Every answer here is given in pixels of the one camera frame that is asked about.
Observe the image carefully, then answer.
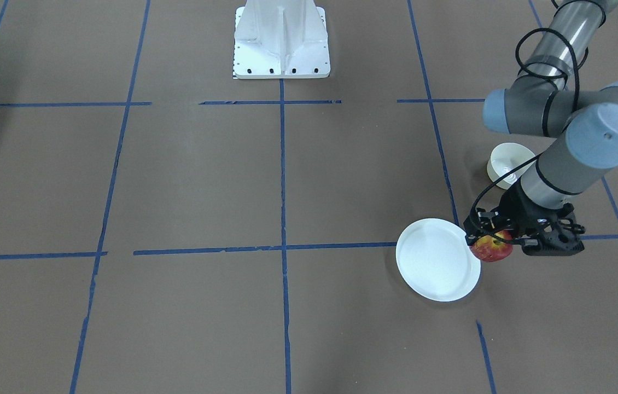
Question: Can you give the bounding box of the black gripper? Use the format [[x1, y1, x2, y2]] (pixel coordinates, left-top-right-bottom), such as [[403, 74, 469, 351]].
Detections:
[[464, 181, 566, 245]]

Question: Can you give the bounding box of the red yellow apple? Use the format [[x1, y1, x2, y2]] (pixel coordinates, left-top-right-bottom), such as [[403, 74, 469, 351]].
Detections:
[[469, 235, 514, 262]]

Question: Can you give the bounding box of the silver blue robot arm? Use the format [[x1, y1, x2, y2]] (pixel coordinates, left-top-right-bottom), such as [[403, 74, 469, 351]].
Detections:
[[463, 1, 618, 253]]

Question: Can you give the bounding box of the white plate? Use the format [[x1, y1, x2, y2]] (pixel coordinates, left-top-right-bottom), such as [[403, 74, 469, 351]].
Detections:
[[395, 218, 481, 303]]

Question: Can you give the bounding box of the white bowl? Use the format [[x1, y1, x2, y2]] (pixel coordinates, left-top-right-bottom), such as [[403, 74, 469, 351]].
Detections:
[[486, 142, 535, 190]]

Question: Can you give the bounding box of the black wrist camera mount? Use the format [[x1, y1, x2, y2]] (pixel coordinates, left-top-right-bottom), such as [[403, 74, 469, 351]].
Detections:
[[521, 204, 586, 257]]

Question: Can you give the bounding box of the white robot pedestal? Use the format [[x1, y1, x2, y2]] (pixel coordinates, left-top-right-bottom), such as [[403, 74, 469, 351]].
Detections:
[[232, 1, 331, 79]]

